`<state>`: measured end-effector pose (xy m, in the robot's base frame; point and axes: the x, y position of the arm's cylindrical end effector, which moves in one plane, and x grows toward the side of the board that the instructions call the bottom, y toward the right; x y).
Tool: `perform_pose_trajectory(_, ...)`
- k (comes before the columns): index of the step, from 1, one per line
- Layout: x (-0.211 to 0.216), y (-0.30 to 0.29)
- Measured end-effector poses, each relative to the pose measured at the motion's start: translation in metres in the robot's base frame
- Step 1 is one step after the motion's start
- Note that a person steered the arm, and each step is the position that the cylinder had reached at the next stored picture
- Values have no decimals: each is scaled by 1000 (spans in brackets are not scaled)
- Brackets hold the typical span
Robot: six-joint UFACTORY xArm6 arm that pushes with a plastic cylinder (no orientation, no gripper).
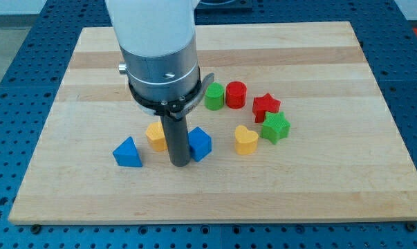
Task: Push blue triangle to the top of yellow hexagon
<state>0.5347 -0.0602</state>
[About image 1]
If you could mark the green cylinder block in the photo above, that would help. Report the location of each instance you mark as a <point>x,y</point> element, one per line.
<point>214,97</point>

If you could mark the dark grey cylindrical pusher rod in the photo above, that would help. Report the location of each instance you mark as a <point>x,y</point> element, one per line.
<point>176,136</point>

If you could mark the blue triangle block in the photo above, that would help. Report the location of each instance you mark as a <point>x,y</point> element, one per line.
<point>126,154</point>

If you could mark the yellow heart block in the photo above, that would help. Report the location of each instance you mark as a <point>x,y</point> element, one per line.
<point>245,140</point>

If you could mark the green star block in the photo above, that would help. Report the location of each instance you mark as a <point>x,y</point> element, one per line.
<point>275,127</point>

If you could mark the light wooden board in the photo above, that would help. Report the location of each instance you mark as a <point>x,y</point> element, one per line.
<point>343,160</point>

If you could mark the blue cube block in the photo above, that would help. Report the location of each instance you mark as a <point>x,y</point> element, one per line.
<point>200,144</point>

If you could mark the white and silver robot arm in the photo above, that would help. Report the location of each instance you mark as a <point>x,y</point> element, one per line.
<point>157,40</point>

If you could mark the black clamp ring with lever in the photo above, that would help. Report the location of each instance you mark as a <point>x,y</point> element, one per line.
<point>175,109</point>

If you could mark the yellow hexagon block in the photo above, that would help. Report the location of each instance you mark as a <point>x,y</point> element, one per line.
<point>156,137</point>

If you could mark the red star block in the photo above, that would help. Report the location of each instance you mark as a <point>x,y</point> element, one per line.
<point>262,105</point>

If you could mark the red cylinder block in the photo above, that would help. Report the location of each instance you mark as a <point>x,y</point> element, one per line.
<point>235,95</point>

